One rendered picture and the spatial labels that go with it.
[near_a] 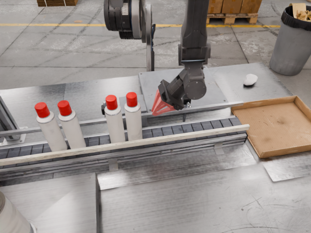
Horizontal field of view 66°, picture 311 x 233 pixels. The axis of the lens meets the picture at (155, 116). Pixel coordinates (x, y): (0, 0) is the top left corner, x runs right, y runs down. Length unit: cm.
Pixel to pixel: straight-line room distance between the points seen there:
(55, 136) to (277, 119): 86
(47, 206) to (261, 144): 76
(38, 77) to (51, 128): 219
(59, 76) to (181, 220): 236
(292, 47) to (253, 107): 181
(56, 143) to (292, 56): 254
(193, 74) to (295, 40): 227
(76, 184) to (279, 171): 67
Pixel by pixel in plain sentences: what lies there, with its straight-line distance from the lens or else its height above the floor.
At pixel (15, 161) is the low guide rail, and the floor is 91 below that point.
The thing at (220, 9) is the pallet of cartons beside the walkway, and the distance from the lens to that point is 393.
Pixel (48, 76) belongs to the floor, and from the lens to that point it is 293.
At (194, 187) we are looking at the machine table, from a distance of 83.
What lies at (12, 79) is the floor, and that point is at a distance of 306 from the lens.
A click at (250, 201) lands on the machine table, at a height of 83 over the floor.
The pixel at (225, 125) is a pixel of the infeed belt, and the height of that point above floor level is 88.
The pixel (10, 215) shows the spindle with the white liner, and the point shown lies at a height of 103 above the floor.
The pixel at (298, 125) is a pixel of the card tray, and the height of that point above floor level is 83.
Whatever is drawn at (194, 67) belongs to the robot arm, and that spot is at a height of 119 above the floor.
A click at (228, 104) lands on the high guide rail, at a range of 92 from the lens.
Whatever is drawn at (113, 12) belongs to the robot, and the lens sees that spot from 107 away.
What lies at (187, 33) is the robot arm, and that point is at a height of 128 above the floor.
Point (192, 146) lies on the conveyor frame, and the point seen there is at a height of 86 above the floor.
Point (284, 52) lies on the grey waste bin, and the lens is 293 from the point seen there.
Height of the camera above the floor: 155
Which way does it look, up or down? 44 degrees down
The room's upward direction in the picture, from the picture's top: straight up
